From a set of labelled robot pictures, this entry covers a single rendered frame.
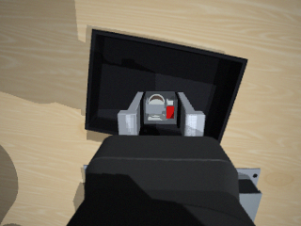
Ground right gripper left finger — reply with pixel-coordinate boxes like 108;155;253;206
118;92;146;136

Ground grey relay panel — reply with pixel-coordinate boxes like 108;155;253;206
237;169;262;222

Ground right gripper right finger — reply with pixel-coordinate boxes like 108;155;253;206
175;92;205;137

